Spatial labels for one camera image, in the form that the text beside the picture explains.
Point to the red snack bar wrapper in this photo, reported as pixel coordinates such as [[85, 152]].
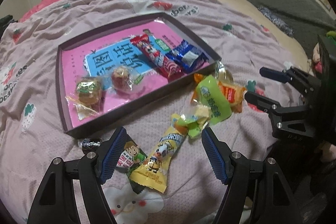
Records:
[[166, 66]]

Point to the orange rice cracker packet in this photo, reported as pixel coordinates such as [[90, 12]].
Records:
[[234, 94]]

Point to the green snack packet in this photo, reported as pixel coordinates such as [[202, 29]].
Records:
[[208, 93]]

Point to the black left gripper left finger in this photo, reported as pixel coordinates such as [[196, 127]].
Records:
[[55, 201]]

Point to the green cartoon boy packet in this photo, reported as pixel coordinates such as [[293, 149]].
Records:
[[131, 158]]

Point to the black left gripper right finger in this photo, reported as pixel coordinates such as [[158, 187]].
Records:
[[261, 181]]

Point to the blue cookie packet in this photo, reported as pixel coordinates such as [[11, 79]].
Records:
[[189, 57]]

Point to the clear red candy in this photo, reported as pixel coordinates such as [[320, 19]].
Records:
[[126, 80]]

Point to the yellow cartoon snack packet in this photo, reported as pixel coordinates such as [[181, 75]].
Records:
[[153, 172]]

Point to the pink strawberry bedsheet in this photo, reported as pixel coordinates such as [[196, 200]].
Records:
[[31, 128]]

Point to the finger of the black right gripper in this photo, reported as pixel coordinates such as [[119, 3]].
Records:
[[263, 103], [279, 76]]

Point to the clear brown pastry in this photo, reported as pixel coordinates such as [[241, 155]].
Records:
[[87, 96]]

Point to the dark wrapped candy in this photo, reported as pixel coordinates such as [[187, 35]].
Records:
[[88, 145]]

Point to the clear wrapped yellow cake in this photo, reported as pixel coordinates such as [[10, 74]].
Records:
[[195, 119]]

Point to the pink Chinese workbook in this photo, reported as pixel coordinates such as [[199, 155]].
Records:
[[126, 71]]

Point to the dark shallow cardboard tray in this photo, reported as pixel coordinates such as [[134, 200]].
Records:
[[131, 74]]

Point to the blue patterned cloth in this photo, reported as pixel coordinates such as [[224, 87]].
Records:
[[277, 21]]

